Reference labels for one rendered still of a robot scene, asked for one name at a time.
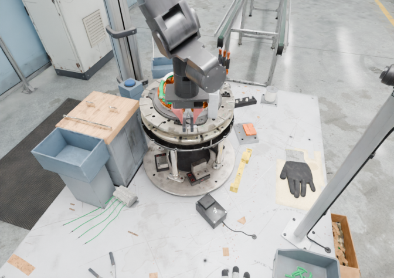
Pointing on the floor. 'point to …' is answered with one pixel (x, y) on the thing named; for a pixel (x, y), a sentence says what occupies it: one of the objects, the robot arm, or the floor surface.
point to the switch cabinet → (69, 25)
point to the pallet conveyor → (282, 24)
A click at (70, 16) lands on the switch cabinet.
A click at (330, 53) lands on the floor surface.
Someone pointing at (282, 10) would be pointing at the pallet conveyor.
